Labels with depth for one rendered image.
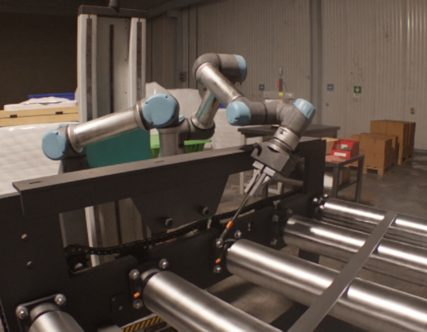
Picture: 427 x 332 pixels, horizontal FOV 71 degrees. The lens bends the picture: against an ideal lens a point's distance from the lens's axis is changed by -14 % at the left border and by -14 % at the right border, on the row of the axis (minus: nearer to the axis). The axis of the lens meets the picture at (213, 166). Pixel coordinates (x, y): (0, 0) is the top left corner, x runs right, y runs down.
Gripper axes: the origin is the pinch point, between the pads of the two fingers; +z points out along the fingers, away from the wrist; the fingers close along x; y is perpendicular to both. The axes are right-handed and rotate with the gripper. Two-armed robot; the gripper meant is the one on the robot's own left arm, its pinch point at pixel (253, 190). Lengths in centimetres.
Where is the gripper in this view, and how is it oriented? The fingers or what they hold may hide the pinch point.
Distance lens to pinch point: 103.5
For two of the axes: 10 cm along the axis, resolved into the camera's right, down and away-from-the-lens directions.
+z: -5.5, 8.3, -0.1
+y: -6.0, -4.1, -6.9
